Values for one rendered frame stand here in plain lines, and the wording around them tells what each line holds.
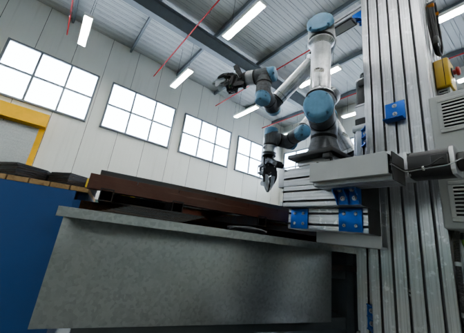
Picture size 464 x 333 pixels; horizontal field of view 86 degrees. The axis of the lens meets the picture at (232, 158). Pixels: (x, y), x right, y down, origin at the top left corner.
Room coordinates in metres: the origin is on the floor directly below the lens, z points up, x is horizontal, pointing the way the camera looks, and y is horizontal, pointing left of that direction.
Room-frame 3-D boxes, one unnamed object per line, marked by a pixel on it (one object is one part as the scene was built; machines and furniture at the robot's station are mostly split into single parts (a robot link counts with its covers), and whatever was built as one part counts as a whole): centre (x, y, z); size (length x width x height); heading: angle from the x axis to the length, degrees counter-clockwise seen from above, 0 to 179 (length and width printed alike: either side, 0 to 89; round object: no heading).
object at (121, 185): (1.33, -0.18, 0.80); 1.62 x 0.04 x 0.06; 114
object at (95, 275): (1.21, -0.02, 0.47); 1.30 x 0.04 x 0.35; 114
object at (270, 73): (1.06, -0.11, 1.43); 0.11 x 0.08 x 0.09; 61
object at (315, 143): (1.05, -0.40, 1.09); 0.15 x 0.15 x 0.10
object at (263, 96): (1.07, -0.12, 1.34); 0.11 x 0.08 x 0.11; 151
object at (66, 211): (1.14, -0.05, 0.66); 1.30 x 0.20 x 0.03; 114
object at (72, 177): (1.50, 1.01, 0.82); 0.80 x 0.40 x 0.06; 24
